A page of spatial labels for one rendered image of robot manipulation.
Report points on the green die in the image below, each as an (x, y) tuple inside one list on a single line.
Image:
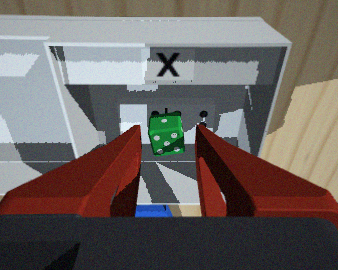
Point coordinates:
[(166, 134)]

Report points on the blue block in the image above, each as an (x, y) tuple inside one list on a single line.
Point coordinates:
[(153, 210)]

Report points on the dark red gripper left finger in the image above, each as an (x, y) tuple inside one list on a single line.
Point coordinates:
[(85, 185)]

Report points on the white domino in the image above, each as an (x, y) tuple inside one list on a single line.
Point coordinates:
[(193, 111)]

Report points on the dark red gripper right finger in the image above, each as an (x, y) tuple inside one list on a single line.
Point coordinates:
[(253, 187)]

